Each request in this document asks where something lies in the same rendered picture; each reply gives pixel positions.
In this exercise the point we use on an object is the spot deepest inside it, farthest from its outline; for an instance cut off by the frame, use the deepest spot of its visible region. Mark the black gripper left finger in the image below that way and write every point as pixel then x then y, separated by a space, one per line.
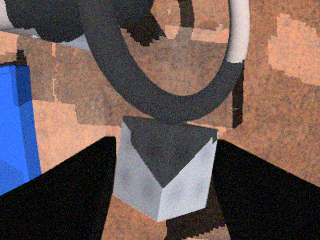
pixel 68 202

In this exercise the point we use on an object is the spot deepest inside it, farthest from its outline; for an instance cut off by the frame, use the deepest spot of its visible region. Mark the grey cylindrical bar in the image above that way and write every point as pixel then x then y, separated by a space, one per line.
pixel 59 21

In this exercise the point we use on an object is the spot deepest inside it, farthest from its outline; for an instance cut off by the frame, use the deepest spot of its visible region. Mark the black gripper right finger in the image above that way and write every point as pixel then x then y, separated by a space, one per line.
pixel 261 201

